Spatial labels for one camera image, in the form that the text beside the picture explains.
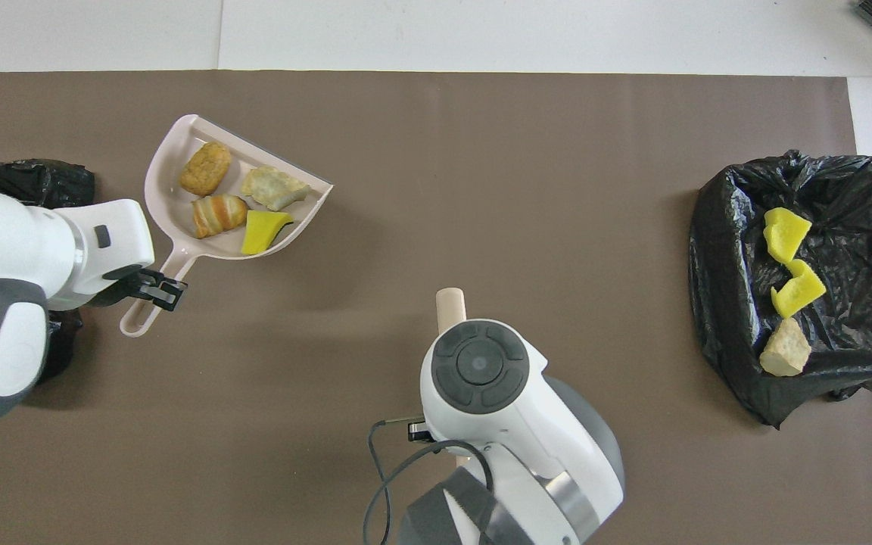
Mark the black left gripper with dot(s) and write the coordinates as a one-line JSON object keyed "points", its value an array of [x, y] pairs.
{"points": [[122, 286]]}

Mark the notched yellow sponge piece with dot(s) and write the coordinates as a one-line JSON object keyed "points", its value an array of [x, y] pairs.
{"points": [[798, 291]]}

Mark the striped croissant toy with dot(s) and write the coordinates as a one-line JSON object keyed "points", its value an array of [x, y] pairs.
{"points": [[219, 216]]}

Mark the large yellow sponge piece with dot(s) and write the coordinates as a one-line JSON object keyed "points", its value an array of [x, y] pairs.
{"points": [[784, 233]]}

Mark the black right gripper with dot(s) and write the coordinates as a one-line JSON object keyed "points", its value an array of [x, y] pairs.
{"points": [[421, 431]]}

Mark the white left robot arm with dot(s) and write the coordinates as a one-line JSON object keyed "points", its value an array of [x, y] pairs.
{"points": [[12, 303]]}

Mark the black bag lined bin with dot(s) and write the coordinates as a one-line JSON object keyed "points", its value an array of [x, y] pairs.
{"points": [[860, 356]]}

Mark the brown fried nugget toy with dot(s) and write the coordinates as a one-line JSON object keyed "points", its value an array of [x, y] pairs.
{"points": [[205, 169]]}

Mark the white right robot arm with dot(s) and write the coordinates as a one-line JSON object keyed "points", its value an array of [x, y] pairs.
{"points": [[512, 454]]}

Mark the pink plastic dustpan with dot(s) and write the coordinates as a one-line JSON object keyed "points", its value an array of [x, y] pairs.
{"points": [[171, 212]]}

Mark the beige bread chunk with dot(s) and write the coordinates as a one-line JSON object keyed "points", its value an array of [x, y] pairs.
{"points": [[786, 350]]}

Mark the black trash bag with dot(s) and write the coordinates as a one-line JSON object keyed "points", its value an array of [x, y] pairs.
{"points": [[35, 182]]}

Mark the pink hand brush black bristles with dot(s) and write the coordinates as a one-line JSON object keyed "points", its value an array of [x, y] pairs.
{"points": [[451, 306]]}

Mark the small yellow sponge piece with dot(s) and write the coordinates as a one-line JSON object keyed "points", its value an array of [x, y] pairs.
{"points": [[262, 233]]}

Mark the beige dumpling toy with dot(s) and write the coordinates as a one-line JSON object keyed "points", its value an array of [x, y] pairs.
{"points": [[273, 188]]}

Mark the brown table mat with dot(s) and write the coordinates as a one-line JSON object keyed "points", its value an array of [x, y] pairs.
{"points": [[481, 151]]}

